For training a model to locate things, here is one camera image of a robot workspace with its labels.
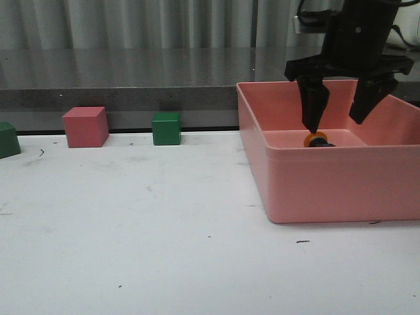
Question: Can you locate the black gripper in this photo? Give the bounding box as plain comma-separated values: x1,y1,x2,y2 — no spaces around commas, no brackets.
284,1,413,134

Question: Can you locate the yellow-capped push button switch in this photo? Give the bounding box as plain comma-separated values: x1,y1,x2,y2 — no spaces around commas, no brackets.
304,131,335,148

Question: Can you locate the pink plastic bin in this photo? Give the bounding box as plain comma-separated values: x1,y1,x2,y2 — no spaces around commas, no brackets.
237,80,419,223

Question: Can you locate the green cube near bin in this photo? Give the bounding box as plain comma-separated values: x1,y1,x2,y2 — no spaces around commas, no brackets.
152,112,181,146

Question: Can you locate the pink cube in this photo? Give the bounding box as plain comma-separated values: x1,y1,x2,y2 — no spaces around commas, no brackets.
62,106,109,148

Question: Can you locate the dark grey stone counter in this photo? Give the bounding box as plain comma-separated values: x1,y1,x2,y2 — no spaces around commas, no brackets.
0,45,420,132

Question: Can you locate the grey curtain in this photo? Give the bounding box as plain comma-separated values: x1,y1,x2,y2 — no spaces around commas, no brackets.
1,1,324,50

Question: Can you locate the green block at left edge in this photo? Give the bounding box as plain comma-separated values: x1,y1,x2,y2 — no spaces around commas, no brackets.
0,121,21,159

